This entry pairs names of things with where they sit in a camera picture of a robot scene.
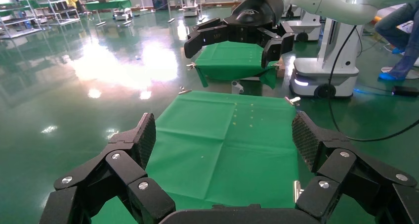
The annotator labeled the white tube fitting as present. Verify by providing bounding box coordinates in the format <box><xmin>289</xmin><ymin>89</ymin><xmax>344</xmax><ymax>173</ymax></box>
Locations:
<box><xmin>231</xmin><ymin>81</ymin><xmax>245</xmax><ymax>95</ymax></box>

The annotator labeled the white metal shelf rack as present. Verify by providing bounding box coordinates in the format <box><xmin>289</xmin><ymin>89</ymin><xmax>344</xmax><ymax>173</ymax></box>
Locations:
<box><xmin>31</xmin><ymin>0</ymin><xmax>82</xmax><ymax>27</ymax></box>

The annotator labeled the white wheeled robot with column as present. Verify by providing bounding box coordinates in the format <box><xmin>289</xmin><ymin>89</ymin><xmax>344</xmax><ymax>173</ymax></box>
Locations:
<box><xmin>290</xmin><ymin>17</ymin><xmax>365</xmax><ymax>100</ymax></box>

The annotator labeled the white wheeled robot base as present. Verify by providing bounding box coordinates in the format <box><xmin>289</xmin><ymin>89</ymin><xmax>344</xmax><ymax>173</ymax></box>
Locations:
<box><xmin>282</xmin><ymin>4</ymin><xmax>324</xmax><ymax>43</ymax></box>

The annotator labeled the green covered table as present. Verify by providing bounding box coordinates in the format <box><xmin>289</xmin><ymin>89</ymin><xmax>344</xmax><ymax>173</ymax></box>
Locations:
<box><xmin>85</xmin><ymin>0</ymin><xmax>132</xmax><ymax>27</ymax></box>

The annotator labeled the large green table cloth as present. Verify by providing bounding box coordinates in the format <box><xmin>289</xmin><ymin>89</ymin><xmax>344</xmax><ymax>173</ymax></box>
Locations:
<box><xmin>91</xmin><ymin>90</ymin><xmax>301</xmax><ymax>224</ymax></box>

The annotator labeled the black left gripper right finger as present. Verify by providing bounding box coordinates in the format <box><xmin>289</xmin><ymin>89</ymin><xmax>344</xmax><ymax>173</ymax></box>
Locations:
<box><xmin>292</xmin><ymin>111</ymin><xmax>419</xmax><ymax>224</ymax></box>

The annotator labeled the black box on floor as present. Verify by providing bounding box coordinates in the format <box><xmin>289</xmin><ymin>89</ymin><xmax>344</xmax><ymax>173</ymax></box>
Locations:
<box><xmin>391</xmin><ymin>85</ymin><xmax>419</xmax><ymax>98</ymax></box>

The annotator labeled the dark cabinet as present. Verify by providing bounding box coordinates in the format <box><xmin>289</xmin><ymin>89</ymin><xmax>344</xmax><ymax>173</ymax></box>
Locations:
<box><xmin>150</xmin><ymin>0</ymin><xmax>169</xmax><ymax>11</ymax></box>

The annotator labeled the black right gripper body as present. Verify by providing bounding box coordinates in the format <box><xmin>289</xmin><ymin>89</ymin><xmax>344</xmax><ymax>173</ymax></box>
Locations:
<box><xmin>224</xmin><ymin>0</ymin><xmax>285</xmax><ymax>44</ymax></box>

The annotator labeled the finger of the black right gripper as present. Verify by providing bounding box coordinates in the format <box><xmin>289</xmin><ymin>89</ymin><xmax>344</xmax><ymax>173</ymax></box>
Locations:
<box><xmin>184</xmin><ymin>17</ymin><xmax>230</xmax><ymax>59</ymax></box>
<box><xmin>256</xmin><ymin>21</ymin><xmax>295</xmax><ymax>69</ymax></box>

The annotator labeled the small white mobile base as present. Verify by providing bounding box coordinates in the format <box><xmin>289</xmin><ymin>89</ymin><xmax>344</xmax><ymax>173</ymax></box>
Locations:
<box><xmin>181</xmin><ymin>4</ymin><xmax>200</xmax><ymax>18</ymax></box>
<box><xmin>112</xmin><ymin>7</ymin><xmax>134</xmax><ymax>22</ymax></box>

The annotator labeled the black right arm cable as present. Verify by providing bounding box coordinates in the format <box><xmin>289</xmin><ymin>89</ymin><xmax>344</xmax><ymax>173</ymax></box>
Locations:
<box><xmin>327</xmin><ymin>25</ymin><xmax>419</xmax><ymax>143</ymax></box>

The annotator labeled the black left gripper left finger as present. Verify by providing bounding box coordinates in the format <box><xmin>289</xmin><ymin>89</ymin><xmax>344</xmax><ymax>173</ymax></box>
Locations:
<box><xmin>39</xmin><ymin>112</ymin><xmax>176</xmax><ymax>224</ymax></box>

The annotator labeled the person in blue jeans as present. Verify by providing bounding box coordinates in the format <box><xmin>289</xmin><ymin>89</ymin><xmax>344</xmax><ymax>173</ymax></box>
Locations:
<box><xmin>374</xmin><ymin>1</ymin><xmax>419</xmax><ymax>82</ymax></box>

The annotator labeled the grey metal shelf rack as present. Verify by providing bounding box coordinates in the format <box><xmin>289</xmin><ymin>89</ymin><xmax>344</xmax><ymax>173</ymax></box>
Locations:
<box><xmin>0</xmin><ymin>0</ymin><xmax>42</xmax><ymax>40</ymax></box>

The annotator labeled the green cloth on neighbour table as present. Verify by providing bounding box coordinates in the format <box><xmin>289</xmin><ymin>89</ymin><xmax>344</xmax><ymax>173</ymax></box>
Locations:
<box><xmin>193</xmin><ymin>41</ymin><xmax>279</xmax><ymax>90</ymax></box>

